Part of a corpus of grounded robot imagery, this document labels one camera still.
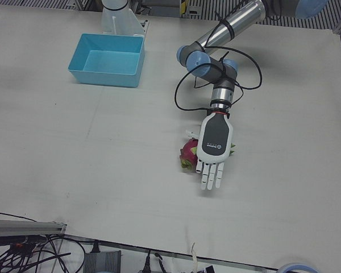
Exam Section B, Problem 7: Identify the blue and white round object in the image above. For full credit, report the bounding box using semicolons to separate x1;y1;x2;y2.
277;262;321;273

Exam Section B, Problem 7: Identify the white and grey robot hand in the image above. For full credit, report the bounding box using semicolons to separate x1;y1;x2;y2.
185;112;235;191

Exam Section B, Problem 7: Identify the white tag strip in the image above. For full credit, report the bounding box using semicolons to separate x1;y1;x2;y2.
190;241;199;273

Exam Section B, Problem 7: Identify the black cable connector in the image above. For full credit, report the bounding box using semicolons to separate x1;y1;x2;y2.
143;249;163;273

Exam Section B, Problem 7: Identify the pink dragon fruit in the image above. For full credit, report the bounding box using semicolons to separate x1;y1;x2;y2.
178;138;236;173

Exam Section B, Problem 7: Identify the light blue plastic bin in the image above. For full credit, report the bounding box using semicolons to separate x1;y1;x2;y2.
67;33;145;89

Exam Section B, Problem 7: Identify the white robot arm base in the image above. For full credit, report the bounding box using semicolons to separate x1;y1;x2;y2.
101;0;150;38

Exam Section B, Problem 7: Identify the black cable bundle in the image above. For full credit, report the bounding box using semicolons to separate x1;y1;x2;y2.
0;212;88;273

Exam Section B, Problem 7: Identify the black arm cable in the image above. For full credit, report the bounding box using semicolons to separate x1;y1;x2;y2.
174;0;282;112

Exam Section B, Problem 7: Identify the aluminium extrusion rail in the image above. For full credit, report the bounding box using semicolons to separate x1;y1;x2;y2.
0;218;68;237

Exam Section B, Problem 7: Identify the grey ribbed power box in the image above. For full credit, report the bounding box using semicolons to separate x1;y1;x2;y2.
82;250;122;273

